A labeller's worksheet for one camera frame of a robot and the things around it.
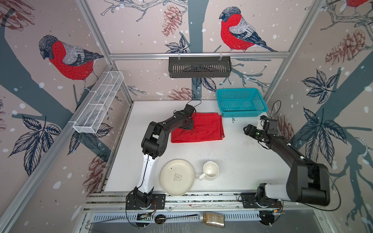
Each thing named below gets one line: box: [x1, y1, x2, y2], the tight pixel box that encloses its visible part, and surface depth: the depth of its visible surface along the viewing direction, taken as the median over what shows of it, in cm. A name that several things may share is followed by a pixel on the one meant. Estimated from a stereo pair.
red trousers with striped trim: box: [170, 112, 225, 144], surface depth 100 cm
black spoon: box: [154, 214, 199, 225], surface depth 69 cm
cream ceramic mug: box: [198, 161, 220, 181], surface depth 78 cm
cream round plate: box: [159, 158, 196, 197], surface depth 83 cm
